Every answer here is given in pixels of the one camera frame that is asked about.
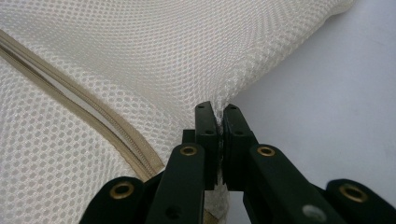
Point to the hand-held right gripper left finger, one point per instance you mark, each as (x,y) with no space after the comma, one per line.
(205,140)

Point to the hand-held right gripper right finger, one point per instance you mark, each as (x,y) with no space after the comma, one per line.
(238,140)

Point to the white mesh laundry bag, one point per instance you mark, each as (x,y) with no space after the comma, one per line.
(124,71)

